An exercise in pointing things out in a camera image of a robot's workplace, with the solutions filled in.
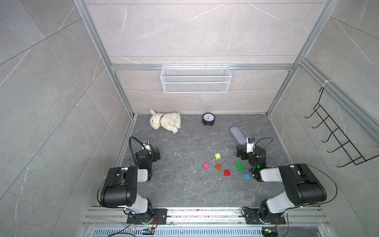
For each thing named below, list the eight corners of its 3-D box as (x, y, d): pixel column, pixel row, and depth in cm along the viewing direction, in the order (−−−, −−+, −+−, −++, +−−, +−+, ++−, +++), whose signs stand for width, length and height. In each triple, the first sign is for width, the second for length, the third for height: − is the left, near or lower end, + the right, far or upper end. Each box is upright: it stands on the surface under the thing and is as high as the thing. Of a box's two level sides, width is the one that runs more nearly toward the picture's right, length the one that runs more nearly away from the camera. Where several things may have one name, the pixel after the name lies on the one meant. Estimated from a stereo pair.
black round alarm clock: (202, 125, 115) (202, 122, 113) (201, 115, 122) (202, 112, 119) (215, 125, 115) (216, 122, 113) (214, 115, 122) (214, 112, 119)
